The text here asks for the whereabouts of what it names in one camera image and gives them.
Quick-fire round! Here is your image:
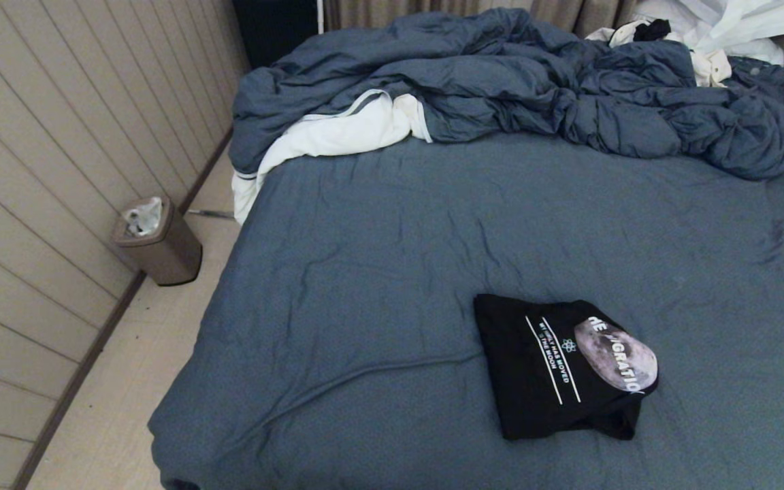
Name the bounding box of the black tall furniture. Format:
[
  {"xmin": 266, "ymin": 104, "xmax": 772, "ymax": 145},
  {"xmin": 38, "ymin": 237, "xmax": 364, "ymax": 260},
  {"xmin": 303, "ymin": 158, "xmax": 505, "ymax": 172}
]
[{"xmin": 232, "ymin": 0, "xmax": 321, "ymax": 69}]

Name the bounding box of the white duvet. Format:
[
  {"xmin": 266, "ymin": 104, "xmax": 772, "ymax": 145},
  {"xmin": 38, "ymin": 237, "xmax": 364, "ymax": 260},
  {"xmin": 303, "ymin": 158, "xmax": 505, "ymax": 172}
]
[{"xmin": 231, "ymin": 89, "xmax": 434, "ymax": 226}]

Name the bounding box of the small black fabric item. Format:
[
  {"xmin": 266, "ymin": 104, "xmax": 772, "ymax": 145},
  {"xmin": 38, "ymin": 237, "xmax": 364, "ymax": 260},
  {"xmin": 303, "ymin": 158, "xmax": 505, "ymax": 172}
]
[{"xmin": 633, "ymin": 18, "xmax": 672, "ymax": 42}]

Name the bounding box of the brown trash bin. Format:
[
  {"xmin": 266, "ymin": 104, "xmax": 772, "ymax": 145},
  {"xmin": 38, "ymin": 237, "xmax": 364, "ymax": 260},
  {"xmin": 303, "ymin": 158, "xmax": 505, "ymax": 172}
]
[{"xmin": 112, "ymin": 197, "xmax": 203, "ymax": 287}]

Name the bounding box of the white crumpled shirt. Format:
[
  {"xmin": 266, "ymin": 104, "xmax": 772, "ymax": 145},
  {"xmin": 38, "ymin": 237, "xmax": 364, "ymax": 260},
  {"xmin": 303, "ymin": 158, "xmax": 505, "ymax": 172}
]
[{"xmin": 586, "ymin": 0, "xmax": 784, "ymax": 88}]

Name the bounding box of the black t-shirt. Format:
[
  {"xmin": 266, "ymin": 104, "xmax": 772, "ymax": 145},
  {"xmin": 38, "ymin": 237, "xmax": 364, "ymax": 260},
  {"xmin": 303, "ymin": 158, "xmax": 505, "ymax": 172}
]
[{"xmin": 474, "ymin": 293, "xmax": 660, "ymax": 442}]

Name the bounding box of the beige curtain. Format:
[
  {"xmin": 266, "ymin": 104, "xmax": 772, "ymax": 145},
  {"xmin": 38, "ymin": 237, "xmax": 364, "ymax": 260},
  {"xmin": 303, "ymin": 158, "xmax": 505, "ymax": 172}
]
[{"xmin": 324, "ymin": 0, "xmax": 638, "ymax": 38}]

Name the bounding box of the crumpled blue duvet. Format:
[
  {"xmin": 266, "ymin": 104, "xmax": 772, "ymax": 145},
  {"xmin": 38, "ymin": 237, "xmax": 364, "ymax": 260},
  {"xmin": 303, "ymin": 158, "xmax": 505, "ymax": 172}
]
[{"xmin": 229, "ymin": 7, "xmax": 784, "ymax": 182}]

